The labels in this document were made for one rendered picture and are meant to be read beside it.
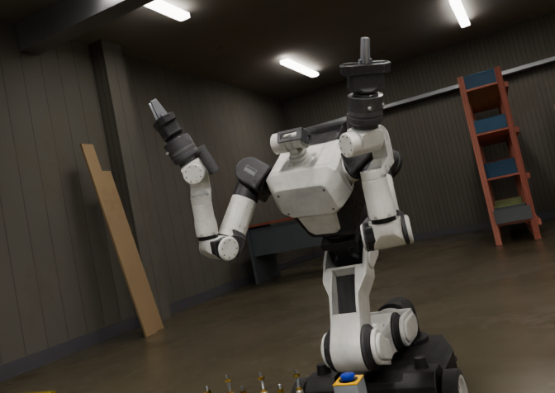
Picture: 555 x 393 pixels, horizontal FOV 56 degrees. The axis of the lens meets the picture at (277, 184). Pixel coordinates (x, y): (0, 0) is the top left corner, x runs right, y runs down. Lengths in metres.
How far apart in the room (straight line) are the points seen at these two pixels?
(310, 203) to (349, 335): 0.44
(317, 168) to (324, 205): 0.12
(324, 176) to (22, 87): 4.20
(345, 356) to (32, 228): 3.81
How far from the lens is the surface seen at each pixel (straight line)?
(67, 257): 5.29
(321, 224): 1.71
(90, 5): 5.01
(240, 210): 1.73
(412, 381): 1.84
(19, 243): 5.00
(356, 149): 1.32
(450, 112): 9.29
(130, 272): 5.13
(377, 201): 1.36
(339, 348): 1.73
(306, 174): 1.60
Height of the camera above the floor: 0.77
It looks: 4 degrees up
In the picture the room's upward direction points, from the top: 12 degrees counter-clockwise
